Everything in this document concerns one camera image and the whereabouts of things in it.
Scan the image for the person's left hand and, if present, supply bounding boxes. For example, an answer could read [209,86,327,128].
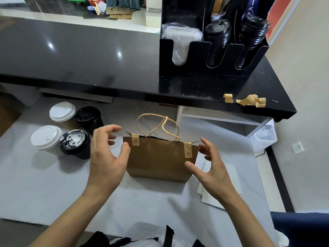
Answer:
[85,124,132,196]

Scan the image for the white box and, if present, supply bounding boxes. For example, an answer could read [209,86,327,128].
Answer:
[145,8,162,28]

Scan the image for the group of lidded coffee cups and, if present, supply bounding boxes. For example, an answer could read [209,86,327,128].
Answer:
[30,101,105,160]

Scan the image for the black acrylic organizer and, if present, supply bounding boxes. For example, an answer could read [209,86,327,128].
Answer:
[159,0,270,91]

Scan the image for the person's white shirt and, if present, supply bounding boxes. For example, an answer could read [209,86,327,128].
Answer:
[115,222,198,247]

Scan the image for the white support panel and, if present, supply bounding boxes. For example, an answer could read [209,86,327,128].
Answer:
[0,82,42,107]

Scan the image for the red banner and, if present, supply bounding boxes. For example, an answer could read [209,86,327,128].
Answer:
[266,0,294,26]

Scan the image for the person's right hand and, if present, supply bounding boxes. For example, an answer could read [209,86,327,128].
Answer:
[184,137,238,206]

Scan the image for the white wall socket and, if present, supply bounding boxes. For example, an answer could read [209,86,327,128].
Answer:
[292,141,305,154]

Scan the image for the person's left forearm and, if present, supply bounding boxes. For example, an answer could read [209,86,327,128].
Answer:
[30,185,119,247]

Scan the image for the black body harness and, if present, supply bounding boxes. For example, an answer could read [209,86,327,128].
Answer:
[80,225,206,247]

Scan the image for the brown paper bag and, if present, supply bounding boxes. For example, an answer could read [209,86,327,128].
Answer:
[0,95,21,137]
[122,113,200,183]

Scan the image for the tan paper sleeve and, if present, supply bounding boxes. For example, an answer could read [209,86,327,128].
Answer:
[212,0,232,17]

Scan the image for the stack of white paper sheets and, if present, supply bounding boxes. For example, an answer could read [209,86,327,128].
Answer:
[195,152,243,210]

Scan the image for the plastic wrapped white pack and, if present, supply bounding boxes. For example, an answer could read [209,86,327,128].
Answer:
[161,23,204,66]

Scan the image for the row of tan tape strips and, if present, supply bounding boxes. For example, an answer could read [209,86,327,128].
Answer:
[223,93,267,108]

